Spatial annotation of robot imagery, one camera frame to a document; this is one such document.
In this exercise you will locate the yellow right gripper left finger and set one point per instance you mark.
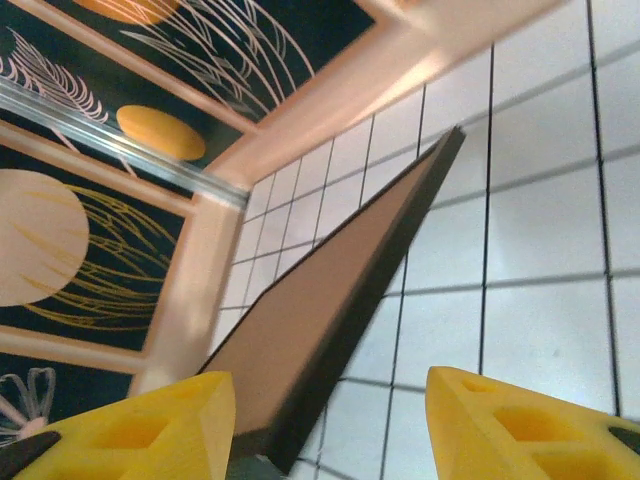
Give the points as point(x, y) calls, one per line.
point(150, 435)

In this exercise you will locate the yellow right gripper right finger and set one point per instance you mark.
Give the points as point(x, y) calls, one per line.
point(525, 435)

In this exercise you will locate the brown backing board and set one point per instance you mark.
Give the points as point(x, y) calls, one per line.
point(300, 325)

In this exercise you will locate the black picture frame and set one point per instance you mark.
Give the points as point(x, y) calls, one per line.
point(367, 305)

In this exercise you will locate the aluminium corner post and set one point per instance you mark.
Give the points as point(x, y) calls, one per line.
point(125, 146)

